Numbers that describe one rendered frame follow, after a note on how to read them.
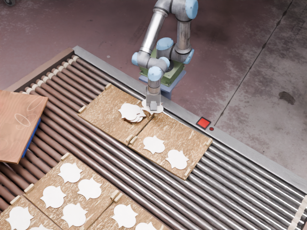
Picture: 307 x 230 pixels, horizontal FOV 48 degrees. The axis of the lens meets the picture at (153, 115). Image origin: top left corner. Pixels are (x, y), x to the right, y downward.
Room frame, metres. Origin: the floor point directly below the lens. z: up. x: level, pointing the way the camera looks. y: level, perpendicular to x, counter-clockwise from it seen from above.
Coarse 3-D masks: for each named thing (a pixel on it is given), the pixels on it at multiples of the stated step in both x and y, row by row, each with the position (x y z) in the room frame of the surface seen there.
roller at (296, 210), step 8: (64, 64) 1.90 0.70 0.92; (72, 72) 1.85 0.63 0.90; (80, 72) 1.83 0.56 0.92; (88, 80) 1.76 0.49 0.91; (104, 88) 1.69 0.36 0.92; (208, 152) 1.21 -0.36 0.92; (216, 160) 1.16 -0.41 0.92; (224, 168) 1.11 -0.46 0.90; (232, 168) 1.10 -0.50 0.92; (240, 176) 1.06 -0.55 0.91; (248, 176) 1.06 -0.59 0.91; (256, 184) 1.01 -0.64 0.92; (264, 192) 0.97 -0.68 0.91; (272, 192) 0.96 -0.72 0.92; (280, 200) 0.92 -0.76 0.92; (288, 208) 0.88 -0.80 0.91; (296, 208) 0.88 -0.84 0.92; (304, 216) 0.83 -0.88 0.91
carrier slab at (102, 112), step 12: (108, 96) 1.60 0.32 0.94; (120, 96) 1.61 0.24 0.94; (132, 96) 1.62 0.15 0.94; (96, 108) 1.48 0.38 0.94; (108, 108) 1.49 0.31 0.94; (120, 108) 1.50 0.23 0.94; (96, 120) 1.38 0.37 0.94; (108, 120) 1.39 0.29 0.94; (120, 120) 1.39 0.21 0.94; (144, 120) 1.41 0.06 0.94; (108, 132) 1.29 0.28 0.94; (120, 132) 1.30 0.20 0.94; (132, 132) 1.31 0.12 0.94
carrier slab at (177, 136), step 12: (156, 120) 1.42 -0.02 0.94; (168, 120) 1.42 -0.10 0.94; (144, 132) 1.31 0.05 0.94; (156, 132) 1.32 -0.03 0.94; (168, 132) 1.33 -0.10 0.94; (180, 132) 1.33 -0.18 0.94; (192, 132) 1.34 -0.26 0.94; (168, 144) 1.23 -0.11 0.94; (180, 144) 1.24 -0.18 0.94; (192, 144) 1.25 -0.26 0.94; (204, 144) 1.26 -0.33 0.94; (144, 156) 1.14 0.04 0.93; (156, 156) 1.14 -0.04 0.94; (192, 156) 1.16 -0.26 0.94; (168, 168) 1.06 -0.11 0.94; (192, 168) 1.07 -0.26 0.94
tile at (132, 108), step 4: (124, 104) 1.50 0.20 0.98; (128, 104) 1.50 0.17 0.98; (124, 108) 1.47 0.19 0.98; (128, 108) 1.47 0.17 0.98; (132, 108) 1.47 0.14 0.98; (120, 112) 1.43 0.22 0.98; (124, 112) 1.43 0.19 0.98; (128, 112) 1.43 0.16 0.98; (132, 112) 1.44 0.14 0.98; (136, 112) 1.44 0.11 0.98; (124, 116) 1.40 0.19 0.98; (128, 116) 1.40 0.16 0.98; (132, 116) 1.40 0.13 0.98; (136, 116) 1.40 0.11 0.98; (132, 120) 1.38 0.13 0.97
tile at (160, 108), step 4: (144, 100) 1.46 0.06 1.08; (144, 104) 1.43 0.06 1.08; (160, 104) 1.44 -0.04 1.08; (144, 108) 1.40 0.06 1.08; (148, 108) 1.40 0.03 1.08; (160, 108) 1.41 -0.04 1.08; (148, 112) 1.37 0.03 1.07; (152, 112) 1.37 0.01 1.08; (156, 112) 1.37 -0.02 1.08; (160, 112) 1.37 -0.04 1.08
